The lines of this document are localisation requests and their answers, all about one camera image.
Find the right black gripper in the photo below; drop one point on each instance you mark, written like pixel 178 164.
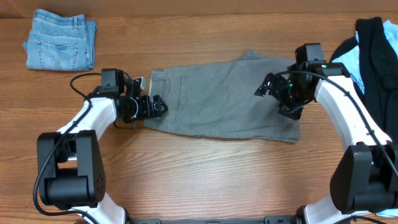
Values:
pixel 293 111

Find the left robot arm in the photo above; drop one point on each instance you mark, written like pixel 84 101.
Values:
pixel 71 177

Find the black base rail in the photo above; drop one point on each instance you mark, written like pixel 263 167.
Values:
pixel 211 221

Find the grey shorts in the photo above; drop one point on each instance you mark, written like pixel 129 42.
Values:
pixel 217 100

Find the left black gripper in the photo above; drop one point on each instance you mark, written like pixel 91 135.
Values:
pixel 147 111

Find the black garment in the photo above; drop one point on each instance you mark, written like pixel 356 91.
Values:
pixel 377 77

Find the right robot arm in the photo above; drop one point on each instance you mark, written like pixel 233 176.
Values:
pixel 365 180

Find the light blue shirt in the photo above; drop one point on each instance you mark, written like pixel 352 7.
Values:
pixel 353 62

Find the folded blue denim jeans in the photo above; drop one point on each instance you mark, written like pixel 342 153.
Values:
pixel 61 43

